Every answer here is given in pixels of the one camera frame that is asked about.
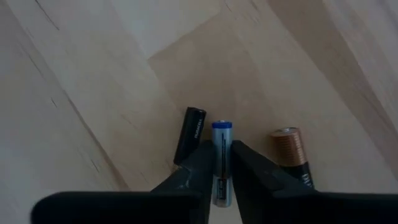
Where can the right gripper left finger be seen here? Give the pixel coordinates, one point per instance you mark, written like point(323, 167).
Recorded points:
point(186, 205)

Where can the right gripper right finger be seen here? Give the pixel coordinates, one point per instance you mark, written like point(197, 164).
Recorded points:
point(264, 199)

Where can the copper-top black battery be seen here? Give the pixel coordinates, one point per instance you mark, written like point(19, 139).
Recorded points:
point(289, 149)

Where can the silver blue-capped battery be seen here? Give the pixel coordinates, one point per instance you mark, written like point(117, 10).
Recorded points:
point(221, 149)

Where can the black Duracell battery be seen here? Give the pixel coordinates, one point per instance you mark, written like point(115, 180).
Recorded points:
point(191, 133)

